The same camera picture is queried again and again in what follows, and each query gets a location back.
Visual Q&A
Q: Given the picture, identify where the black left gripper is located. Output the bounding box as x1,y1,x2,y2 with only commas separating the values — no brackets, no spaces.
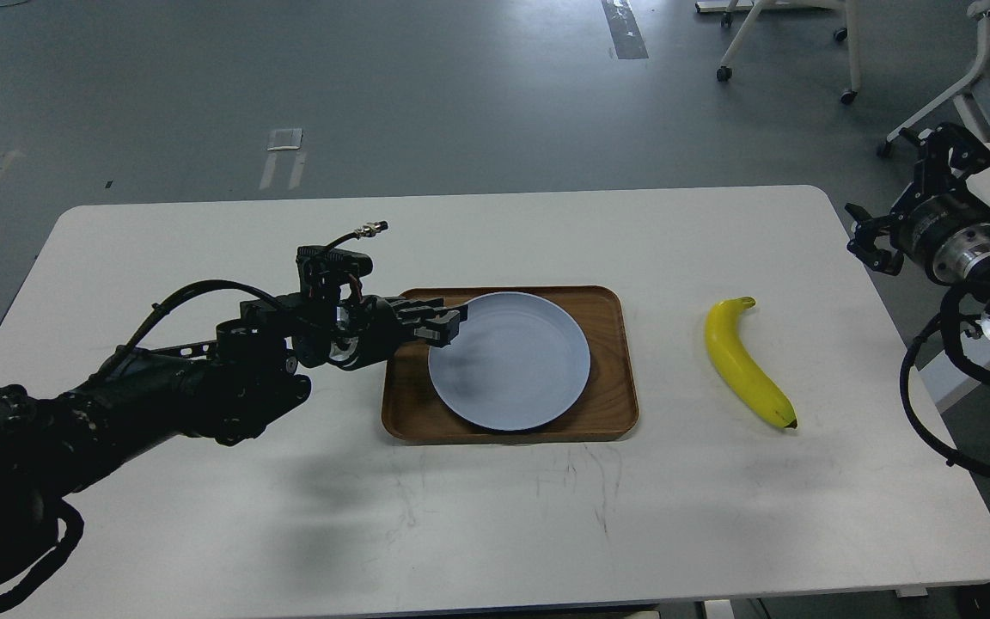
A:
325,295,470,370

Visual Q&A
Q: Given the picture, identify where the white floor tape mark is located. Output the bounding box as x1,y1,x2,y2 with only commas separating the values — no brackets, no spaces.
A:
265,128,303,152

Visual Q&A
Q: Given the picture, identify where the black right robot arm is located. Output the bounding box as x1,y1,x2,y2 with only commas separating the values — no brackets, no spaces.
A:
845,123,990,385

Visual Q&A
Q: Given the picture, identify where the grey floor tape strip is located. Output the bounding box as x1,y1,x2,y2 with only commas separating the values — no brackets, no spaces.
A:
601,0,649,60

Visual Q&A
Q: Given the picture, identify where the light blue plate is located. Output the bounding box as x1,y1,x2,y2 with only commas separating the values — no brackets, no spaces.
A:
428,292,592,432

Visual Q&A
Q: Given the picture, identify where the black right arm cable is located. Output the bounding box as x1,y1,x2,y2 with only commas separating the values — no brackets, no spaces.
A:
900,284,990,491

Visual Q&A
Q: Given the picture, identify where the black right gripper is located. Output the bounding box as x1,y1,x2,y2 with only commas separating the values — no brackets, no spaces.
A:
845,123,990,286

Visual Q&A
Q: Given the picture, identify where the brown wooden tray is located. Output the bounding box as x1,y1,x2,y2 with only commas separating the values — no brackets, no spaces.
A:
382,285,638,445

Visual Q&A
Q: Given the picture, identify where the yellow banana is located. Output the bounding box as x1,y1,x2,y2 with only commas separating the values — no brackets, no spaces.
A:
703,297,798,430

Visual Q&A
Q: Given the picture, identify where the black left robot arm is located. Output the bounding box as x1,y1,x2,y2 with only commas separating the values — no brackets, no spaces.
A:
0,222,468,614

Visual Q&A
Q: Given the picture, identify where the white rolling chair base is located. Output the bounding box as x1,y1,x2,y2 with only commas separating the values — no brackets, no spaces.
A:
693,1,863,108

